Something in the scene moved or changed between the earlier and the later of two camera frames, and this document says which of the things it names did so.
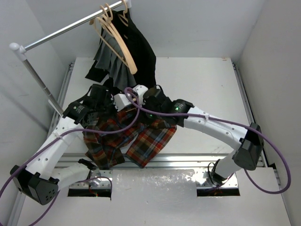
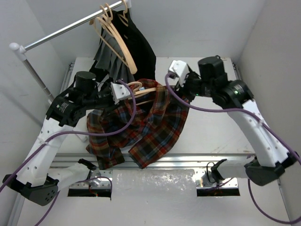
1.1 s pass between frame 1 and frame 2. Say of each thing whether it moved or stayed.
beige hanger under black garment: stayed
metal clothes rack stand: stayed
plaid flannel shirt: moved
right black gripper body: moved
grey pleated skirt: stayed
